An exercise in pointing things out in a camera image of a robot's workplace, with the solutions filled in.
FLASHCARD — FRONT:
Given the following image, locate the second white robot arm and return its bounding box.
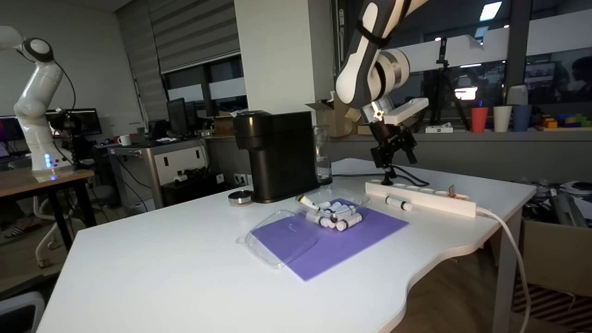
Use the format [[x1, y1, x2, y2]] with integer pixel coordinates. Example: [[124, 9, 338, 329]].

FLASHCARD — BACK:
[[0, 25, 70, 177]]

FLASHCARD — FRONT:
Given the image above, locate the white power strip cable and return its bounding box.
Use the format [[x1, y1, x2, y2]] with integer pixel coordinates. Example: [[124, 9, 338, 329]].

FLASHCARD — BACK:
[[475, 205, 533, 333]]

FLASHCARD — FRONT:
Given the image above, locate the black coffee machine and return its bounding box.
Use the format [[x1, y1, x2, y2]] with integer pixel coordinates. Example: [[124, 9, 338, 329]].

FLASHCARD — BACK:
[[233, 110, 318, 203]]

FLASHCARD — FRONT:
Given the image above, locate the red cup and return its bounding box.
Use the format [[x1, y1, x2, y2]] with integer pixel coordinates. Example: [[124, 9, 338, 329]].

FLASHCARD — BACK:
[[470, 107, 488, 133]]

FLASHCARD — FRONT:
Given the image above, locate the black power cable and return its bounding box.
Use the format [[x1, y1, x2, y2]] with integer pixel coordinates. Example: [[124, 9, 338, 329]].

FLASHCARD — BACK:
[[320, 162, 431, 188]]

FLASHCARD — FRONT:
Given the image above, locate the white cabinet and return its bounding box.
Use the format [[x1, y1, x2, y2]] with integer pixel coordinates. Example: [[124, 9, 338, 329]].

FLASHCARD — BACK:
[[107, 138, 209, 209]]

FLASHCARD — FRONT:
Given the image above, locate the cardboard box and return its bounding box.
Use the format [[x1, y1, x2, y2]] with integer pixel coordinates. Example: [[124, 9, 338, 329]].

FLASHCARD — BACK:
[[311, 98, 364, 138]]

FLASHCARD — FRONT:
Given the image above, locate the white power strip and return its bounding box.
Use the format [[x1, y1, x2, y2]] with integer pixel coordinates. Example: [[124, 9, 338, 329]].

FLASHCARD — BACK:
[[364, 181, 477, 216]]

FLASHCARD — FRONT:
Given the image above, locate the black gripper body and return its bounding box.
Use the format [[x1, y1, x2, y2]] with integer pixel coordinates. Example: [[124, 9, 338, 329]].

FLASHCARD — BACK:
[[370, 122, 416, 166]]

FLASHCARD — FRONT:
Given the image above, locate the round metal drip tray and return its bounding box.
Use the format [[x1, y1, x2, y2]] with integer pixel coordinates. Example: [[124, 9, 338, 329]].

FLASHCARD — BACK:
[[227, 190, 253, 205]]

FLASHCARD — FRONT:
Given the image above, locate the clear plastic lid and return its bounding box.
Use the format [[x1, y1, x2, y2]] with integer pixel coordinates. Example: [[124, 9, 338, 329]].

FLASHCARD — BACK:
[[237, 209, 318, 268]]

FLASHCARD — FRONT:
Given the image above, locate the white cup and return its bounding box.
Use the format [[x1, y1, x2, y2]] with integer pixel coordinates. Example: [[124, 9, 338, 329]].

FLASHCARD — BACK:
[[494, 105, 512, 133]]

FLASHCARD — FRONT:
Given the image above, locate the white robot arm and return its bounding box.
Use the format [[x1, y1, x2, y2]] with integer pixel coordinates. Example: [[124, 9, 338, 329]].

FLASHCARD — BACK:
[[335, 0, 429, 184]]

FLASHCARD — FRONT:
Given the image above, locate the purple mat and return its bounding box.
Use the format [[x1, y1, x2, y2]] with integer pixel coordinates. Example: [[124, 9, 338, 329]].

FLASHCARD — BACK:
[[248, 199, 411, 283]]

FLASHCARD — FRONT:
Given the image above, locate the wooden side table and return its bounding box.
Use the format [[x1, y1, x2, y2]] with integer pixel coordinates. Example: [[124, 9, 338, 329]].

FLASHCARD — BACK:
[[0, 168, 96, 247]]

